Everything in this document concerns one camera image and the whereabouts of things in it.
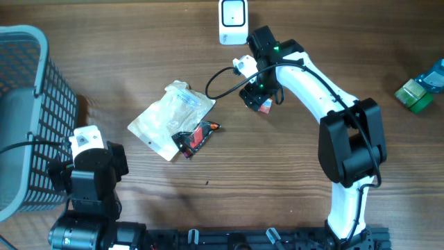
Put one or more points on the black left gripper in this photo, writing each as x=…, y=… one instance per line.
x=119, y=160

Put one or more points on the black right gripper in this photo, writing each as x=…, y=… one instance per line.
x=253, y=96

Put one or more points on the red Kleenex tissue pack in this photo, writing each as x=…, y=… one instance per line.
x=266, y=106

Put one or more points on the white snack pouch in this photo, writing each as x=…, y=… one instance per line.
x=179, y=110

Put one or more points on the dark red snack packet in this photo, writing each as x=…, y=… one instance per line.
x=188, y=143

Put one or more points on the green lidded jar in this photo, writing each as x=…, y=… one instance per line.
x=414, y=96

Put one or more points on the teal Listerine mouthwash bottle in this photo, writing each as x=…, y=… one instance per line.
x=432, y=80

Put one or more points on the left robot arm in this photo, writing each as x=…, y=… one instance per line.
x=92, y=209

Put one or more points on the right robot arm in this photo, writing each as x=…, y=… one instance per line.
x=351, y=143

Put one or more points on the white barcode scanner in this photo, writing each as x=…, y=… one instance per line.
x=233, y=22

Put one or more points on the grey plastic mesh basket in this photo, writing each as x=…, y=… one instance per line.
x=39, y=111

